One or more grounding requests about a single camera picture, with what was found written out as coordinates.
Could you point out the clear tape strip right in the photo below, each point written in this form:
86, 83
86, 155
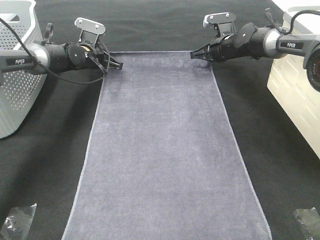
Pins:
309, 222

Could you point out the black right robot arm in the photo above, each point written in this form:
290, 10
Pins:
258, 42

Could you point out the clear tape strip left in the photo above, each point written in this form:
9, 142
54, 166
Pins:
18, 223

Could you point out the white storage box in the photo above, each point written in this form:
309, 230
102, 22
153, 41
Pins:
288, 81

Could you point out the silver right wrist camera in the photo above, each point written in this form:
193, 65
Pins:
222, 23

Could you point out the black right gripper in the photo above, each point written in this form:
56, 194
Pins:
218, 50

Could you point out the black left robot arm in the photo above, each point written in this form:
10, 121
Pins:
42, 58

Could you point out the grey-blue towel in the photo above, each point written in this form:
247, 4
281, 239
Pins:
162, 161

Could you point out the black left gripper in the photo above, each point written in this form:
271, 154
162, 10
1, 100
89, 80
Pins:
89, 57

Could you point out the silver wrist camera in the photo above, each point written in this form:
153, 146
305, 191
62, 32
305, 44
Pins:
222, 23
90, 30

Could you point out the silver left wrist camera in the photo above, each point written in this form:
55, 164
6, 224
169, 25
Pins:
90, 30

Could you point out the grey perforated laundry basket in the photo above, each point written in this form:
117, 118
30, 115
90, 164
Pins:
19, 89

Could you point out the clear tape strip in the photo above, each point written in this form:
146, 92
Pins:
18, 223
309, 222

